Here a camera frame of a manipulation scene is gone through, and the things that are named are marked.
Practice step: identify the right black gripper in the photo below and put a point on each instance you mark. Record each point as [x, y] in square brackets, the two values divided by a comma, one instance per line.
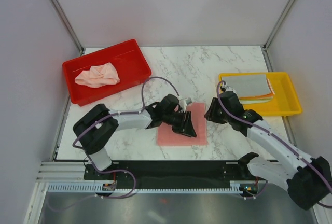
[210, 115]

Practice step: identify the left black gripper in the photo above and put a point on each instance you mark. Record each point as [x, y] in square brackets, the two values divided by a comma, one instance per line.
[184, 127]

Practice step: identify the pink striped towel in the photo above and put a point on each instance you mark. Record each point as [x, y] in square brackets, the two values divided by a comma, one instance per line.
[167, 138]

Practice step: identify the grey towel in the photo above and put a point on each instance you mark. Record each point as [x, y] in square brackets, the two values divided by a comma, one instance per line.
[236, 80]

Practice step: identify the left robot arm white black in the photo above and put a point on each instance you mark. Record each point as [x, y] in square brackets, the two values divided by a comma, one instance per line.
[95, 128]

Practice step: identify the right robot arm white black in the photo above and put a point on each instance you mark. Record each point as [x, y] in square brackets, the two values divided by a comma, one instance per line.
[306, 179]

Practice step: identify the yellow plastic bin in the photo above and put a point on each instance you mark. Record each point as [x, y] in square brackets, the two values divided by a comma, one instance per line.
[285, 101]

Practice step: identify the red plastic bin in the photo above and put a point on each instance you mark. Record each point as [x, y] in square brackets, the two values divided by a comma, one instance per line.
[126, 57]

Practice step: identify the plain peach towel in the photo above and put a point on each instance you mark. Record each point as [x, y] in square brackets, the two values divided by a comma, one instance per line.
[98, 76]

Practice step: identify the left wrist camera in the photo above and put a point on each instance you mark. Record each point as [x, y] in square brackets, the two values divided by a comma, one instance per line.
[184, 103]

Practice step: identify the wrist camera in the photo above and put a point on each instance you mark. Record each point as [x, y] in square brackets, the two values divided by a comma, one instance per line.
[226, 88]
[184, 103]

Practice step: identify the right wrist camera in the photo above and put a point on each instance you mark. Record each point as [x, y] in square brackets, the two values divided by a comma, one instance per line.
[226, 88]

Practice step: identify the white slotted cable duct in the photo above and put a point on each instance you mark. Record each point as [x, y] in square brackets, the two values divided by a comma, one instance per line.
[233, 188]

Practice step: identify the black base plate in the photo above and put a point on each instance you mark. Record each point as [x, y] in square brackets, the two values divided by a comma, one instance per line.
[174, 173]

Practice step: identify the right aluminium frame post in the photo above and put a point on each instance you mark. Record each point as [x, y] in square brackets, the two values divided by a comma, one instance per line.
[278, 24]

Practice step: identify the aluminium frame post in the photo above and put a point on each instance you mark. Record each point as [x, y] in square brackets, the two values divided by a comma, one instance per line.
[67, 25]
[278, 24]

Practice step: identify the left aluminium frame post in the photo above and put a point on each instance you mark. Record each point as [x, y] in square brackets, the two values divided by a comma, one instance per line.
[67, 25]

